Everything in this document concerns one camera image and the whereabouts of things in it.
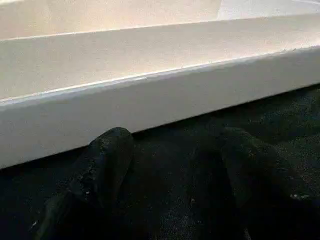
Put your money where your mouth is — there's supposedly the black table mat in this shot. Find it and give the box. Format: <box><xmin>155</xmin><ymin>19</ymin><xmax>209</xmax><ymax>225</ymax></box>
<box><xmin>0</xmin><ymin>85</ymin><xmax>320</xmax><ymax>240</ymax></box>

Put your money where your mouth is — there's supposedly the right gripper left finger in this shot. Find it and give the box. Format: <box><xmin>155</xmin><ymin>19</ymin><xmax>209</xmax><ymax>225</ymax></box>
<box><xmin>32</xmin><ymin>127</ymin><xmax>135</xmax><ymax>240</ymax></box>

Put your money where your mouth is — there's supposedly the white plastic table top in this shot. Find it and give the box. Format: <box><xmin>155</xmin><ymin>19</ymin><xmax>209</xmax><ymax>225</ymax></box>
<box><xmin>0</xmin><ymin>0</ymin><xmax>320</xmax><ymax>170</ymax></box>

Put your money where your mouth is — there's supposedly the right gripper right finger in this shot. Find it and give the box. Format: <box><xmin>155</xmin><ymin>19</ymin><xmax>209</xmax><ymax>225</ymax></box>
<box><xmin>212</xmin><ymin>127</ymin><xmax>320</xmax><ymax>240</ymax></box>

